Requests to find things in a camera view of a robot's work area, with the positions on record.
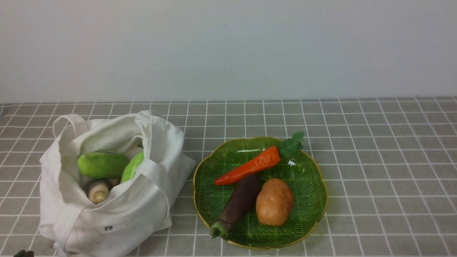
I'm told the green cucumber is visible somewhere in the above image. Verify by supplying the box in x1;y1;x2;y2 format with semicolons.
77;152;130;179

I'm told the white cloth tote bag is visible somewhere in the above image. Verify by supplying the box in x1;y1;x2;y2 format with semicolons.
39;110;196;257

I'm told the orange carrot with leaves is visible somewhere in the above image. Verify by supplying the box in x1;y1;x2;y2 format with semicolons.
214;131;304;186

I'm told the purple eggplant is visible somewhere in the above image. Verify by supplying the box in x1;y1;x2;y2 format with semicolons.
209;174;262;239

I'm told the brown potato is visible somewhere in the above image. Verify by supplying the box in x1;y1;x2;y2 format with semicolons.
256;178;295;227

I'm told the green glass leaf plate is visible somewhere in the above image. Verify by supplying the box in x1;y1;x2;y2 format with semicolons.
193;137;329;249

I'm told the light green vegetable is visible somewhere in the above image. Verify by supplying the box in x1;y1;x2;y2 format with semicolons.
120;151;144;183

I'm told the beige mushroom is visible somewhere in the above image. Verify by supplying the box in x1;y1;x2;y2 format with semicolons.
85;179;113;205

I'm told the grey checkered tablecloth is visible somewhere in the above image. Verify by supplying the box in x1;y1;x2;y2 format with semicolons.
0;97;457;257

